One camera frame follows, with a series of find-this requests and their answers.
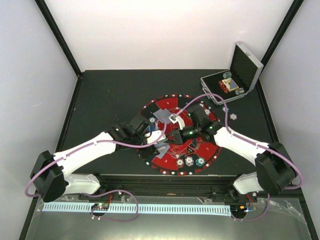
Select clear round dealer button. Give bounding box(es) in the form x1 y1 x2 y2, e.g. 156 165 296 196
170 146 183 159

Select black triangular marker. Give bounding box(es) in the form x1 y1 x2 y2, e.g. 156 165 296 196
185 146 197 156

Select blue playing card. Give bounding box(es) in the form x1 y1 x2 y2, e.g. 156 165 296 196
153 108 170 119
159 110 172 121
156 148 169 159

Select grey white chip stack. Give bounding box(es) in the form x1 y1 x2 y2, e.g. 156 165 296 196
229 113 237 121

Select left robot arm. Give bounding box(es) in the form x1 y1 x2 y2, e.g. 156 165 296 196
24 114 165 203

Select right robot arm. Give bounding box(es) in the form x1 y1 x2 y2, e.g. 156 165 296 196
168 104 298 202

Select round red black poker mat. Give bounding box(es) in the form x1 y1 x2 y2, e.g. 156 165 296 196
139 94 221 177

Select red dice in case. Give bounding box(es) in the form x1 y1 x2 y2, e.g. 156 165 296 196
218 81 229 94

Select pyramid card box in case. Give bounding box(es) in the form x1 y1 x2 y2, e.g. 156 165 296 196
222 77 239 92

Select green chip stack case front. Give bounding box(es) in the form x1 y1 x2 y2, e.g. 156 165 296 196
234 87 245 96

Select green chip stack in case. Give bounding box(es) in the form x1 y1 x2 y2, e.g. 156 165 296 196
223 71 232 79

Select aluminium poker case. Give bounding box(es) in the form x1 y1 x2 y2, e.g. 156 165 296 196
200 41 264 103

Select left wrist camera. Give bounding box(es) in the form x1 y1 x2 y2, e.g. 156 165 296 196
145 130 166 145

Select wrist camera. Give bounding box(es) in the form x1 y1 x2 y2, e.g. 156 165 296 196
145 130 166 145
168 114 186 130

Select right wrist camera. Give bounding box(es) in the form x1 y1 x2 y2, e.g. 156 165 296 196
168 114 186 130

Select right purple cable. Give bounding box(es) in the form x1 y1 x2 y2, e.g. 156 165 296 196
174 94 306 222

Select purple cable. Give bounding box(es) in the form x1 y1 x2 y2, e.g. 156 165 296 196
24 118 168 222
174 94 306 222

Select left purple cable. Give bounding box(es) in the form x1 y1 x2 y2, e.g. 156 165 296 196
24 118 168 222

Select white slotted cable duct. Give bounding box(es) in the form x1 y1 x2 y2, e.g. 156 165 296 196
42 202 231 217

